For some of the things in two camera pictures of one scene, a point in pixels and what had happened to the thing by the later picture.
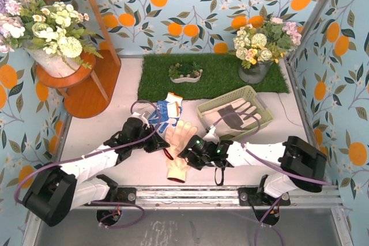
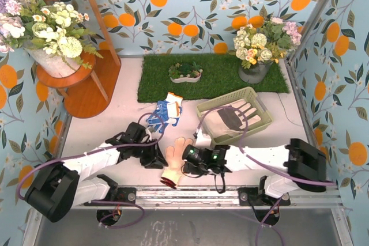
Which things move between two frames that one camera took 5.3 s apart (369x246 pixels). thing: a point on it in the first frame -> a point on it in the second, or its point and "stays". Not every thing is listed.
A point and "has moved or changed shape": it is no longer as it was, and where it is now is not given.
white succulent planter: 185,72 stays
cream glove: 177,137 -> 174,159
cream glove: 176,169 has moved or changed shape
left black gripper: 157,143 -> 155,155
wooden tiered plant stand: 91,91 stays
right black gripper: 188,156 -> 187,156
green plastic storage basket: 236,115 stays
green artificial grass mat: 220,74 stays
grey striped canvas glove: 229,118 stays
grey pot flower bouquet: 260,41 stays
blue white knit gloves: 168,112 stays
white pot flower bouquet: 53,34 stays
